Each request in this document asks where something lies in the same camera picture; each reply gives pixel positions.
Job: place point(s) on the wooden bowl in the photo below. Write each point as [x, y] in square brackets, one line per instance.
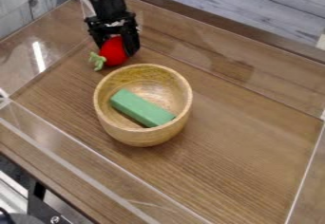
[159, 85]

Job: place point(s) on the clear acrylic tray walls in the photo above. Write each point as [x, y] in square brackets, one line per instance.
[194, 135]

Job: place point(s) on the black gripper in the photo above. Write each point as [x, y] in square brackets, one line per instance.
[122, 25]

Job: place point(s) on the red knitted apple toy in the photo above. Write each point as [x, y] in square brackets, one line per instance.
[111, 54]

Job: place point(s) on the black table frame bracket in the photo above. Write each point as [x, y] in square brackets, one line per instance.
[39, 209]

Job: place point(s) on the green rectangular block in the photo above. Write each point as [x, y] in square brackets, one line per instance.
[146, 113]

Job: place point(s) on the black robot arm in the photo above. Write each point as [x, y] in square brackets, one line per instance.
[108, 8]

